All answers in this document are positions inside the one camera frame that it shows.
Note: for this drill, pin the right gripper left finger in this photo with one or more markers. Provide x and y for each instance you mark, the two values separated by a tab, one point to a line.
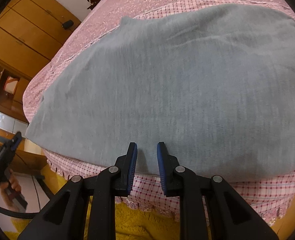
85	207

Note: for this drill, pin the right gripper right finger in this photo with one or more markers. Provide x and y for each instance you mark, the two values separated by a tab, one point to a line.
209	208

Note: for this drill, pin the grey fleece pants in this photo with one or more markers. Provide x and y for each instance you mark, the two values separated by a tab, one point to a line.
216	85

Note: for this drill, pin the left hand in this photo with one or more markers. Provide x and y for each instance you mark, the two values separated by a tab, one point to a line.
14	184

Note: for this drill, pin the pink floral bedspread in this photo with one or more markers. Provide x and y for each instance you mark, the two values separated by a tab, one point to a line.
269	197

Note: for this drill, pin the yellow floor mat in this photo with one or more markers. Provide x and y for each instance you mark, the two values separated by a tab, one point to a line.
130	223

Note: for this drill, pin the wooden wardrobe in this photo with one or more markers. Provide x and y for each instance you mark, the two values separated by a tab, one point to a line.
31	33

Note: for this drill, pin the black wardrobe handle device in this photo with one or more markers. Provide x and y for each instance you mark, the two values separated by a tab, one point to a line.
68	24

